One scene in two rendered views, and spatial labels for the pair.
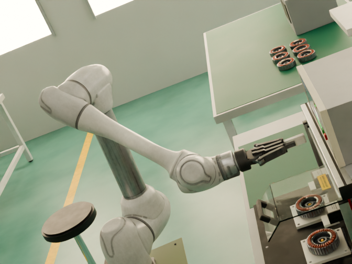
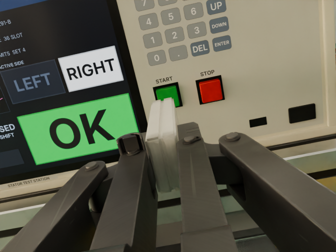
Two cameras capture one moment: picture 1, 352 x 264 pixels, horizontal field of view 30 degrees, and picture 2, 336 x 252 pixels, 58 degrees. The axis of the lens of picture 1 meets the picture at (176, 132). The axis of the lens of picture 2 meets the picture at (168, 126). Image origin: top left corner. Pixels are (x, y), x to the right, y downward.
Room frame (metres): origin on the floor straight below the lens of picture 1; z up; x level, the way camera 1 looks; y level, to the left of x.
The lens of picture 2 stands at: (1.95, -0.18, 1.25)
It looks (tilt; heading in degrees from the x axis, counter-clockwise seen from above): 19 degrees down; 264
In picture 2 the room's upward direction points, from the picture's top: 13 degrees counter-clockwise
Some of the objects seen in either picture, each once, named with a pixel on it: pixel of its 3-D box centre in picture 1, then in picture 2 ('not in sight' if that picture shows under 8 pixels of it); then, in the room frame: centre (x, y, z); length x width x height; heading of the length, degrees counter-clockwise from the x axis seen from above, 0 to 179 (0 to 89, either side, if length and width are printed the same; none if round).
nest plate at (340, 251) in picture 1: (325, 246); not in sight; (1.90, -0.31, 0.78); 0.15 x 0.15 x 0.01; 80
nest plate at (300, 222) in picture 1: (312, 211); not in sight; (2.14, -0.35, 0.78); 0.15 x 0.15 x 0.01; 80
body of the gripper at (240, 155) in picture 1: (250, 157); not in sight; (1.96, -0.19, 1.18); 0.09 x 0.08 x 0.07; 80
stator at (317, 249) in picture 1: (322, 241); not in sight; (1.90, -0.31, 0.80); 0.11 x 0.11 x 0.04
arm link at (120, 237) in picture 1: (123, 245); not in sight; (2.25, 0.36, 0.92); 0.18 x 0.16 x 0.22; 144
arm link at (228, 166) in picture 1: (229, 164); not in sight; (1.97, -0.12, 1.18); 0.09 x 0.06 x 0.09; 170
